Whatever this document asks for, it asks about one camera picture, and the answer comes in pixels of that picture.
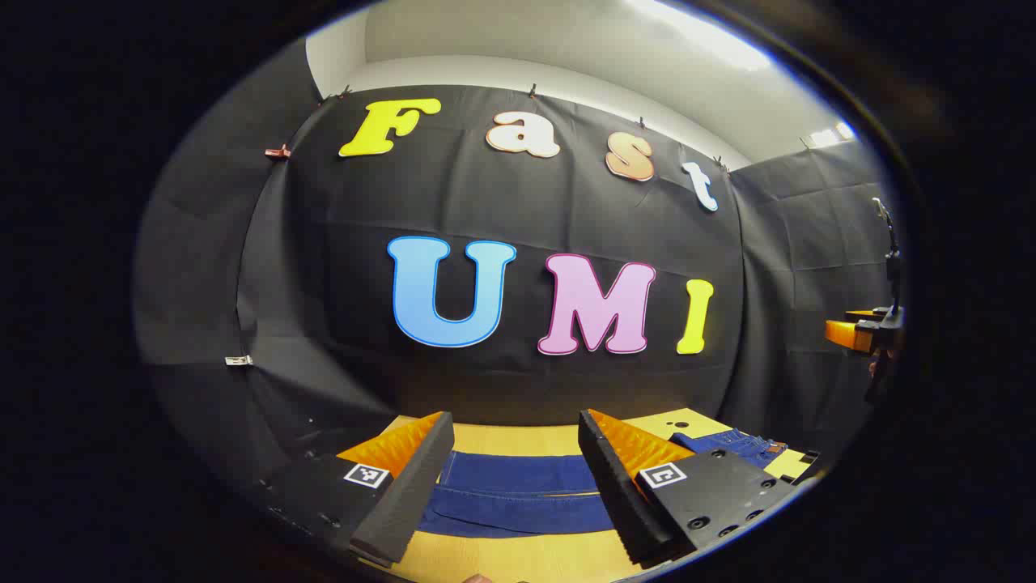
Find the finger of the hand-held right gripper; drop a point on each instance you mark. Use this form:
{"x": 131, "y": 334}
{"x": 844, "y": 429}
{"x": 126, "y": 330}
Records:
{"x": 846, "y": 334}

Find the blue jeans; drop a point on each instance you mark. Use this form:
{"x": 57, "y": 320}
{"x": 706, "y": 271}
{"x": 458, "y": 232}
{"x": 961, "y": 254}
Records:
{"x": 518, "y": 502}

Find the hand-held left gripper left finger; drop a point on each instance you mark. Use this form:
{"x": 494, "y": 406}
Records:
{"x": 409, "y": 490}

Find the silver clip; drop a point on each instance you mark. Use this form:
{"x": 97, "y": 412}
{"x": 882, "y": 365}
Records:
{"x": 239, "y": 360}

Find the small ceiling light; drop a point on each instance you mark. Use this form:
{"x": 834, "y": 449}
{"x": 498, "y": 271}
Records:
{"x": 834, "y": 134}

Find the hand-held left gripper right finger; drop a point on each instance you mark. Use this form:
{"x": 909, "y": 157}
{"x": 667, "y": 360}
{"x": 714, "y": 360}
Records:
{"x": 619, "y": 494}

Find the long ceiling light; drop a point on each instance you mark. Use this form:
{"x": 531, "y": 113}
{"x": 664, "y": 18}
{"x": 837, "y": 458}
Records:
{"x": 704, "y": 34}

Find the black backdrop cloth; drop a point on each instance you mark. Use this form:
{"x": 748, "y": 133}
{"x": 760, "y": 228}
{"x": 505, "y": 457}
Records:
{"x": 340, "y": 243}

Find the red clip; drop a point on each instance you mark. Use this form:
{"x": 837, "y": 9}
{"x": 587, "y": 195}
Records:
{"x": 278, "y": 151}

